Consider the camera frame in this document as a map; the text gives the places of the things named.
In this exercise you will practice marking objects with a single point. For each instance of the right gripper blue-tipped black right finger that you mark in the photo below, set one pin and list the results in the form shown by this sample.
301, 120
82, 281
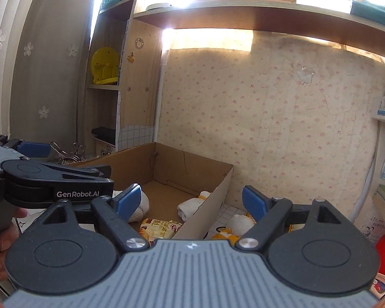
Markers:
270, 215

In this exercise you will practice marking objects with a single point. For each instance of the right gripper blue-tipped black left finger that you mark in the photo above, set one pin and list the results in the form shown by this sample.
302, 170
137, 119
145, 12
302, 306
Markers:
111, 219

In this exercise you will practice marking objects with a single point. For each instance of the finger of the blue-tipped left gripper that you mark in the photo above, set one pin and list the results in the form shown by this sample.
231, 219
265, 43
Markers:
30, 149

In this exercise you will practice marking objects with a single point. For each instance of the white glove roll front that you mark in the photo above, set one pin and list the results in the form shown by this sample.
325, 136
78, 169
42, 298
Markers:
141, 210

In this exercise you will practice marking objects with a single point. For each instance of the white glove roll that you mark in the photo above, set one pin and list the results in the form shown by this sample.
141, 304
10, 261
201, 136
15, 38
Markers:
240, 224
141, 210
187, 209

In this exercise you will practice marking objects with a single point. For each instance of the croissant snack bag front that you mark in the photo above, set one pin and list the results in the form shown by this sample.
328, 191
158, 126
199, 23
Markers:
153, 229

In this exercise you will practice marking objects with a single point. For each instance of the person's left hand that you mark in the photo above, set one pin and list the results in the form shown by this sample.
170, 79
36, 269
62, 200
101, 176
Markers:
7, 238

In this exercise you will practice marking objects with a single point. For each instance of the white glove roll right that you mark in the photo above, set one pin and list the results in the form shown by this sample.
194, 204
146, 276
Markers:
240, 224

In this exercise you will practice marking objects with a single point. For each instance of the orange snack bag back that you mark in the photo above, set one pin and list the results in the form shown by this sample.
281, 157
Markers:
225, 233

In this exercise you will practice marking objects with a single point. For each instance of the open cardboard box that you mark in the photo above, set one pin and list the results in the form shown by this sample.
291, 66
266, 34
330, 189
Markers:
170, 176

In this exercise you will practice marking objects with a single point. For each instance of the white glove roll left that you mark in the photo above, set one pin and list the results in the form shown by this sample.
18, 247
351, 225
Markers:
187, 209

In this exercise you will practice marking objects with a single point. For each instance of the yellow plastic spool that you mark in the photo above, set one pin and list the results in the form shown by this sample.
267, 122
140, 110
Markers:
104, 66

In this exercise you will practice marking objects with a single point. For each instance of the floral curtain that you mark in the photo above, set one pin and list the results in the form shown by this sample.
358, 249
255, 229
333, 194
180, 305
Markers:
43, 48

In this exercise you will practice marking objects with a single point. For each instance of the wooden desk shelf unit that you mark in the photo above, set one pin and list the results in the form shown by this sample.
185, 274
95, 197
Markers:
281, 91

